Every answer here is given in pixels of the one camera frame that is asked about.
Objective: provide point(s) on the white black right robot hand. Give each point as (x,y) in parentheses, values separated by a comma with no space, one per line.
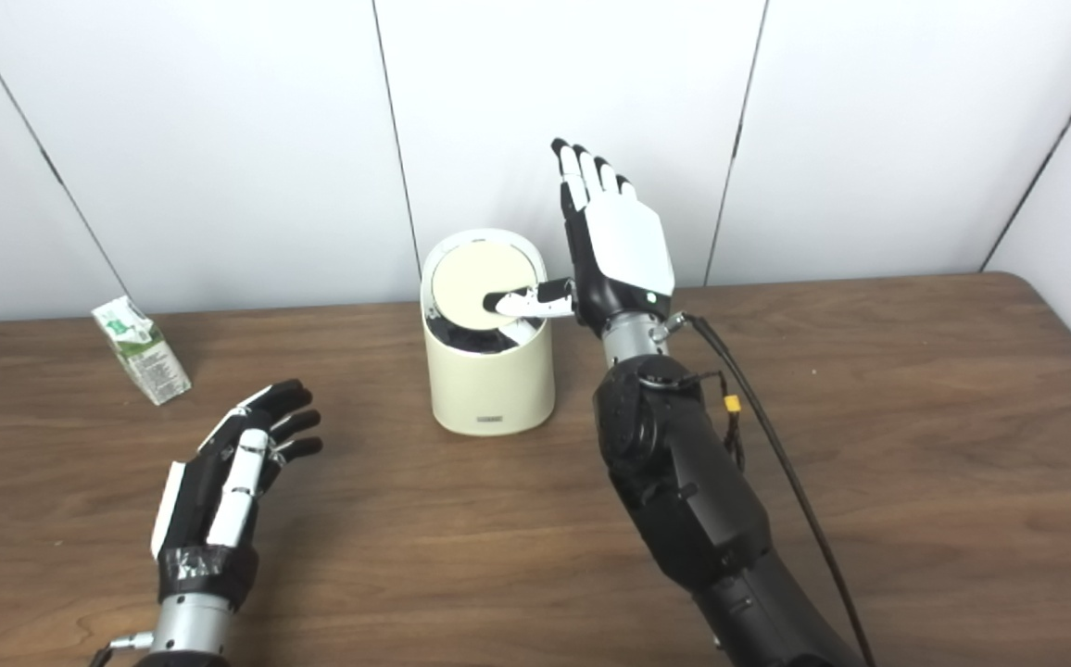
(623,245)

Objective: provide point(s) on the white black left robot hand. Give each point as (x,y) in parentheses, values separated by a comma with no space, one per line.
(197,505)

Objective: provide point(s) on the green white milk carton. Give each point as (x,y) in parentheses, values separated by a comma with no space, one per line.
(146,357)

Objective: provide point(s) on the cream round bin lid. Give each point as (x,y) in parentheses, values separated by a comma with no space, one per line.
(466,278)

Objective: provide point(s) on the cream-colored round bin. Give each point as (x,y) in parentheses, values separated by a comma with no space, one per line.
(489,389)

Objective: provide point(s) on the black bin liner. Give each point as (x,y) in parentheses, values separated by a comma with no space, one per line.
(466,338)

